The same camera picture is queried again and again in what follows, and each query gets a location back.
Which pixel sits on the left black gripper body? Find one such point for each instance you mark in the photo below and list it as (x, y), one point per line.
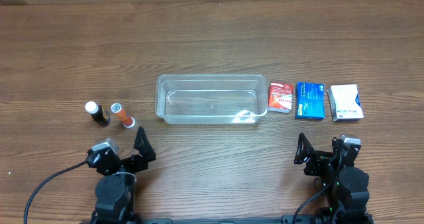
(133, 162)

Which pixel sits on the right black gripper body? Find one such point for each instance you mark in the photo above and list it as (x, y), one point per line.
(318, 158)

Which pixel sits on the orange tube bottle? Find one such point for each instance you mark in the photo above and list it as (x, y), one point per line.
(122, 115)

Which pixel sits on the dark bottle white cap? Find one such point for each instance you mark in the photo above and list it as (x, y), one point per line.
(98, 113)

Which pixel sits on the blue medicine box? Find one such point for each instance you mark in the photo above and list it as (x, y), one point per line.
(309, 101)

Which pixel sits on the clear plastic container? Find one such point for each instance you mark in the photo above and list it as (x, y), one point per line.
(211, 98)

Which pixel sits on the red medicine box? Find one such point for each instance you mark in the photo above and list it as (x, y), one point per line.
(280, 97)

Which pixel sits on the white medicine box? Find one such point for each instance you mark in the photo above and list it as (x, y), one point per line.
(345, 102)

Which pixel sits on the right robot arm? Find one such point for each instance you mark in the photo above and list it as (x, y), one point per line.
(344, 185)

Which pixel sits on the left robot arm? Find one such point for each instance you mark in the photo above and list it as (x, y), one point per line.
(115, 192)

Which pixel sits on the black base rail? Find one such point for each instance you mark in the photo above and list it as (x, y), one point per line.
(285, 219)

